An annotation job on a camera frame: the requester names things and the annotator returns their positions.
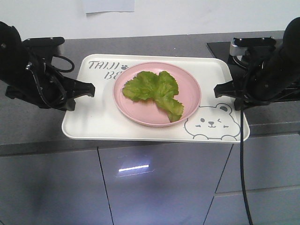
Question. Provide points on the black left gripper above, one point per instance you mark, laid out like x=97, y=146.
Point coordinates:
x=37, y=82

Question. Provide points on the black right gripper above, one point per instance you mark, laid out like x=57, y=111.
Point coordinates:
x=272, y=81

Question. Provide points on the cream bear serving tray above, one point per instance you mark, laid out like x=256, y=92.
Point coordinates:
x=98, y=117

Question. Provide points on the green lettuce leaf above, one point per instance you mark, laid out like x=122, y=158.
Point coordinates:
x=160, y=88

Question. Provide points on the pink round plate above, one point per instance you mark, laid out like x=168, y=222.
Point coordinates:
x=147, y=112

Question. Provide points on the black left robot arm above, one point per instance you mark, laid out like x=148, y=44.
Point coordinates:
x=11, y=48

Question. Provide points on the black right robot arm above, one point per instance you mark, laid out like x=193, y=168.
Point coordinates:
x=291, y=41

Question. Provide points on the grey cabinet door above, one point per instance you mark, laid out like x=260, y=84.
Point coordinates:
x=163, y=184

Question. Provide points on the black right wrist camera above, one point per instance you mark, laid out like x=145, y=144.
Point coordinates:
x=239, y=46

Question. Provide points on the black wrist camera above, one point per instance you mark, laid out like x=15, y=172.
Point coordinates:
x=44, y=47
x=239, y=46

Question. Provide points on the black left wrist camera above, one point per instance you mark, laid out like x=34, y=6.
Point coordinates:
x=44, y=47

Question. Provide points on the white paper on wall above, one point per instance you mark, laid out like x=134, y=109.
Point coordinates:
x=95, y=6

